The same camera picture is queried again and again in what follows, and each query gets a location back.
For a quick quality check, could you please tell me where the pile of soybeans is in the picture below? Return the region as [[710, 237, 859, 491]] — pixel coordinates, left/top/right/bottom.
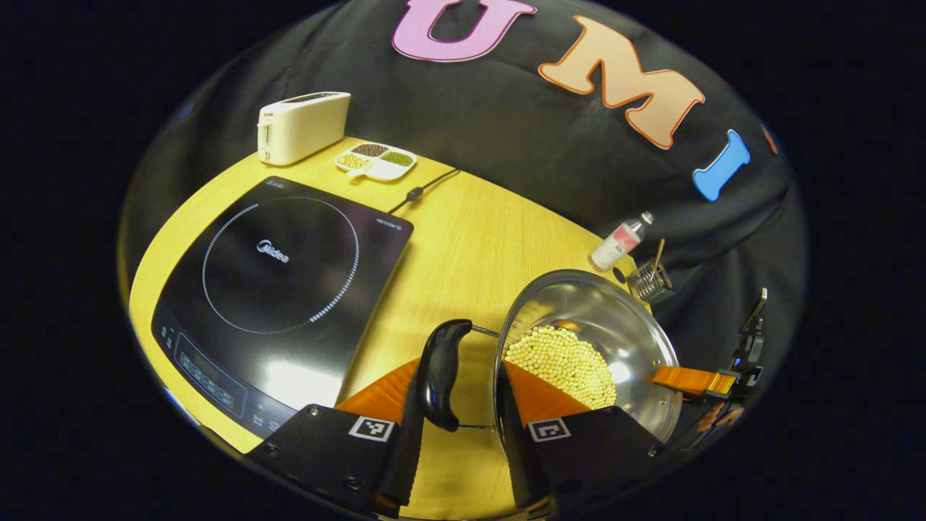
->
[[504, 325, 618, 410]]

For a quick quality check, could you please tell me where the black induction cooktop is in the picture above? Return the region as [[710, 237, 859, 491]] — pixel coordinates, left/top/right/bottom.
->
[[150, 176, 415, 440]]

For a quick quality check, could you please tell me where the white toaster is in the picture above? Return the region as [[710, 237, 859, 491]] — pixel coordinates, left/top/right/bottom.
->
[[257, 91, 352, 166]]

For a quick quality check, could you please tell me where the stainless steel pot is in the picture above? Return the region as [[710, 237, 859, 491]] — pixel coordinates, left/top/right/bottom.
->
[[418, 269, 684, 444]]

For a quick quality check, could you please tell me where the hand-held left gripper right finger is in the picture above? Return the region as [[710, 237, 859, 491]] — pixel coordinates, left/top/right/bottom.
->
[[494, 360, 664, 513]]

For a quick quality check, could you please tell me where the white divided dish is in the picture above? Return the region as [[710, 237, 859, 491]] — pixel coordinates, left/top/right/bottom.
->
[[335, 142, 418, 182]]

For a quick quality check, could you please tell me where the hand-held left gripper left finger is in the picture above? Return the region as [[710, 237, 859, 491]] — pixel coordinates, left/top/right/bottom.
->
[[248, 357, 429, 519]]

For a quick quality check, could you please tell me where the clear bottle with pink label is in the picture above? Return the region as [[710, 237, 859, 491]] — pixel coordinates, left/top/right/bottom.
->
[[590, 211, 655, 271]]

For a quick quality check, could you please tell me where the black power cable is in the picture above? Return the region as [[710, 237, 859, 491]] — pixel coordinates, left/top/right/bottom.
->
[[388, 168, 462, 216]]

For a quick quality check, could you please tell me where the small glass jar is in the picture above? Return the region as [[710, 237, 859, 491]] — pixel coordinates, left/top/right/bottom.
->
[[626, 260, 675, 303]]

